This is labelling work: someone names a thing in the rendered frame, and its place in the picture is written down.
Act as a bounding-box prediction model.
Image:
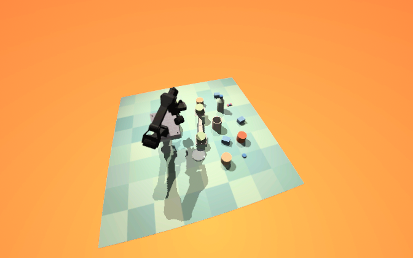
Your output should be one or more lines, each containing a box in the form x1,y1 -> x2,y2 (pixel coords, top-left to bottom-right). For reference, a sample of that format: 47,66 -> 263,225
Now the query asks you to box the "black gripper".
168,101 -> 185,125

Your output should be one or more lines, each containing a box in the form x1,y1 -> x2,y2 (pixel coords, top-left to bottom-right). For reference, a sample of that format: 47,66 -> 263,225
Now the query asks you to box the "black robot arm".
141,87 -> 187,149

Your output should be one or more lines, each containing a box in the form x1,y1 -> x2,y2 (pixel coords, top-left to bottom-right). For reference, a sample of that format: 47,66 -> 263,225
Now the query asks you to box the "grey bottle with blue cap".
217,94 -> 225,112

